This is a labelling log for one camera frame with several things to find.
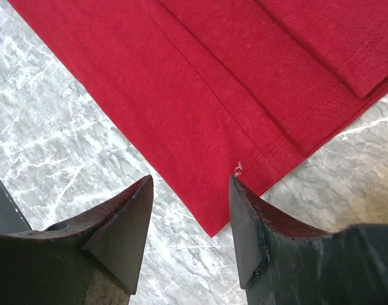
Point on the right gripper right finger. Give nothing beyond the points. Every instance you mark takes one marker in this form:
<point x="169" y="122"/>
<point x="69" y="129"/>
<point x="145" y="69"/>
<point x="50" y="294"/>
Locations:
<point x="281" y="260"/>

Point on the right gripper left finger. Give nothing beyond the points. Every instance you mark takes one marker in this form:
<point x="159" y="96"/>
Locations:
<point x="92" y="258"/>

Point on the red t shirt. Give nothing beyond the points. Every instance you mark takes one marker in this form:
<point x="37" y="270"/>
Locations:
<point x="208" y="89"/>

